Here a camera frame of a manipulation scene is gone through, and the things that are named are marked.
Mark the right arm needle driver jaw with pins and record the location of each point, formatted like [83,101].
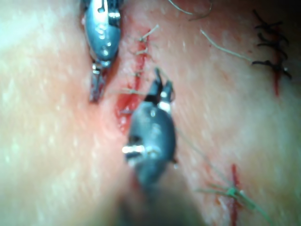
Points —
[156,88]
[168,94]

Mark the left arm needle driver jaw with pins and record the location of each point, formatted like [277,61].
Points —
[101,84]
[94,87]

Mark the right arm needle driver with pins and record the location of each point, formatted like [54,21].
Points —
[152,136]

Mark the left arm needle driver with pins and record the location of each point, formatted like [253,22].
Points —
[102,35]

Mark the dark right arm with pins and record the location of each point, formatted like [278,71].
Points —
[160,209]

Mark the blue stitching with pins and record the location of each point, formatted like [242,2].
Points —
[231,191]
[132,91]

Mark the tissue pad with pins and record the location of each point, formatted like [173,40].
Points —
[47,117]

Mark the blue thread piece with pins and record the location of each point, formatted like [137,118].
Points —
[181,10]
[235,54]

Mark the black stitching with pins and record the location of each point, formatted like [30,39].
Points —
[278,68]

